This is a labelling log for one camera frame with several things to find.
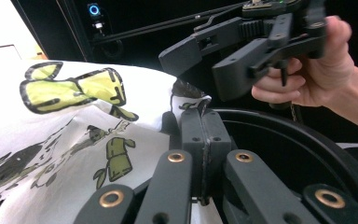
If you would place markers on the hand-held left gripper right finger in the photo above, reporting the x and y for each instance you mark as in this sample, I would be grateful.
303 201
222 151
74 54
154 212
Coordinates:
216 140

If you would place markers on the black metal stand bar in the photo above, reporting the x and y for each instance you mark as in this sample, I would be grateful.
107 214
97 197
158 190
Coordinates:
155 26

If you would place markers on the dark grey trash bin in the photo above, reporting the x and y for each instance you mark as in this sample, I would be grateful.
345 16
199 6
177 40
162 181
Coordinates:
323 138

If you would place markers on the panda print trash bag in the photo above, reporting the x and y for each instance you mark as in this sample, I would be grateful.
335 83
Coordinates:
59 140

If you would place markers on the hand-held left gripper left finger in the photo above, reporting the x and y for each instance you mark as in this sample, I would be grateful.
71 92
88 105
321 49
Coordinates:
192 133

